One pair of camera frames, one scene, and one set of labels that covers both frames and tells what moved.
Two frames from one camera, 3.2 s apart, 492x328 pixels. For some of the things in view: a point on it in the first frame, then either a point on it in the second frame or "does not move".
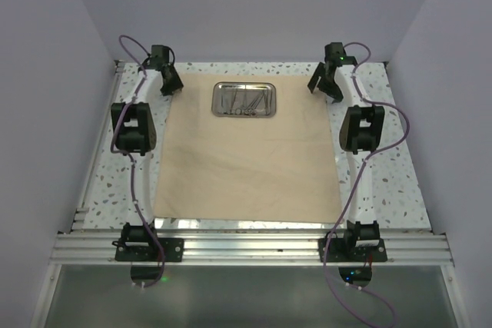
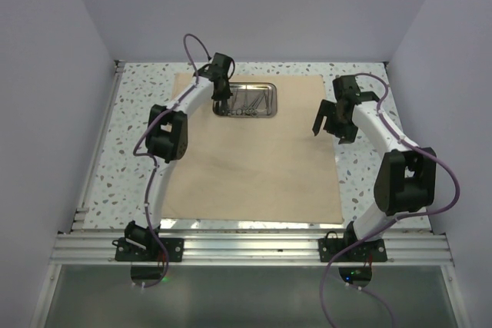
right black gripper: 334,92 to 347,134
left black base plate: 172,250 does not move
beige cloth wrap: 248,170 does not move
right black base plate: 370,250 does not move
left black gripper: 176,84 to 225,95
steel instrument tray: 244,99 does not move
